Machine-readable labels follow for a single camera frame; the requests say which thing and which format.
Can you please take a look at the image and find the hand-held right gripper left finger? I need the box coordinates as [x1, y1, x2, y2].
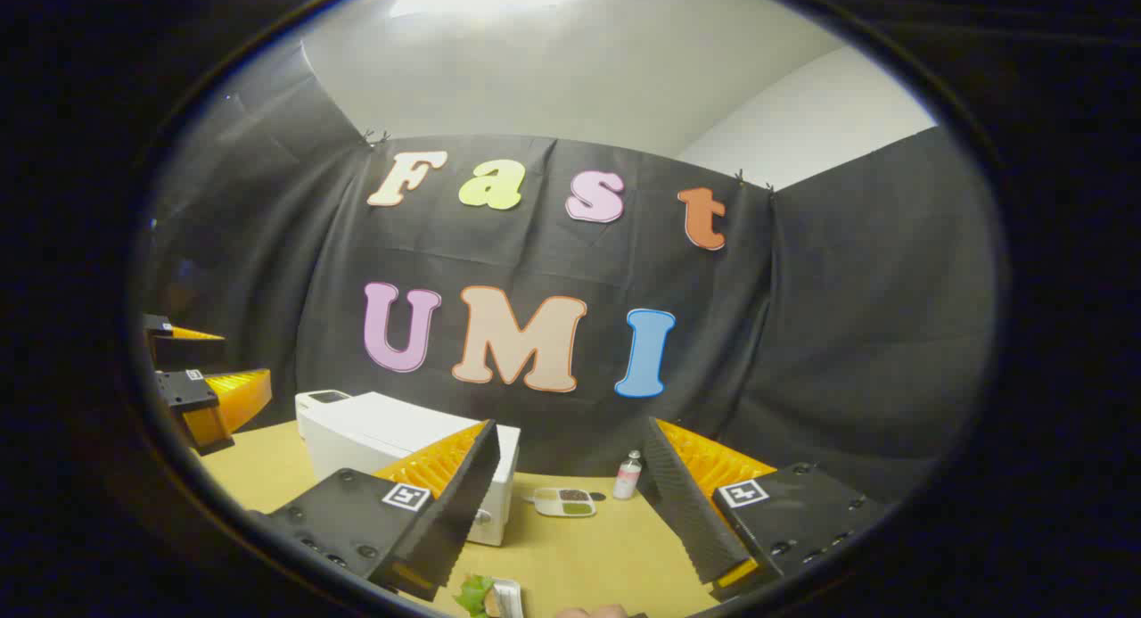
[250, 419, 502, 601]

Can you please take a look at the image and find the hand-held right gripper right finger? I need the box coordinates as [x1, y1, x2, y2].
[638, 416, 894, 601]

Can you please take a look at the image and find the sandwich with green lettuce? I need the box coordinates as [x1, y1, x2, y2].
[453, 573, 500, 618]

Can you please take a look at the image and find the white microwave oven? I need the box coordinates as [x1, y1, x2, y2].
[301, 391, 521, 548]

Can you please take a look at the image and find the small clear bottle pink label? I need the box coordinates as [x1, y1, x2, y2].
[612, 450, 644, 501]

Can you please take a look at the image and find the white divided seasoning tray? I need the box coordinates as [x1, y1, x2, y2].
[533, 486, 597, 519]

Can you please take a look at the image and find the white rectangular plastic tray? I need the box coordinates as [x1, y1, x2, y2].
[488, 578, 526, 618]

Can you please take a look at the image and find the white toaster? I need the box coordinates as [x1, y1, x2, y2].
[295, 388, 355, 439]

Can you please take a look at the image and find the black backdrop cloth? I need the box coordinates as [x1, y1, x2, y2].
[134, 38, 999, 512]

